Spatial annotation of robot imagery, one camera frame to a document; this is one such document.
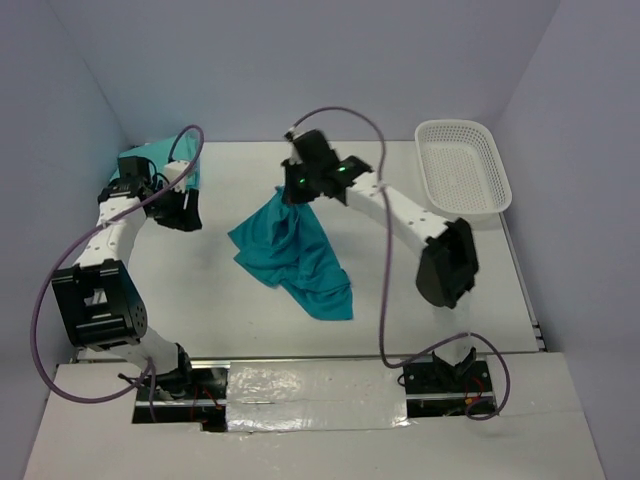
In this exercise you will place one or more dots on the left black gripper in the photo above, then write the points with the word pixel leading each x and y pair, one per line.
pixel 184 220

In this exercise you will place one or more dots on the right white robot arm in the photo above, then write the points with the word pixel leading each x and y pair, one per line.
pixel 446 251

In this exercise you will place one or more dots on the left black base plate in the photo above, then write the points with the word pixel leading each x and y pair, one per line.
pixel 202 403

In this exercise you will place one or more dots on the dark teal t shirt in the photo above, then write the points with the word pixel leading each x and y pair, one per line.
pixel 285 246

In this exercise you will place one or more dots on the turquoise t shirt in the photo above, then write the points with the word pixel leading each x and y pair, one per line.
pixel 159 152

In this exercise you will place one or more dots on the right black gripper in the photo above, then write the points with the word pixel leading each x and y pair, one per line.
pixel 293 194

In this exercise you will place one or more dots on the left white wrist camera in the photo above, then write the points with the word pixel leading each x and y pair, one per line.
pixel 178 170

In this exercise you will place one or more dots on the white plastic laundry basket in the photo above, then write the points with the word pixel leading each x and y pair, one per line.
pixel 462 170

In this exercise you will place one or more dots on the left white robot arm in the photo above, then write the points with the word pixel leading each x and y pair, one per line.
pixel 99 303

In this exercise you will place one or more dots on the silver tape patch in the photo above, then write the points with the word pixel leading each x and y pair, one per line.
pixel 320 395

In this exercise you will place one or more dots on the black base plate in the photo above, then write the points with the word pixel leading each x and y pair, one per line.
pixel 432 392
pixel 202 403

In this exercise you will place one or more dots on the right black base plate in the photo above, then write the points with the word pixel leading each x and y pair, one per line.
pixel 432 392

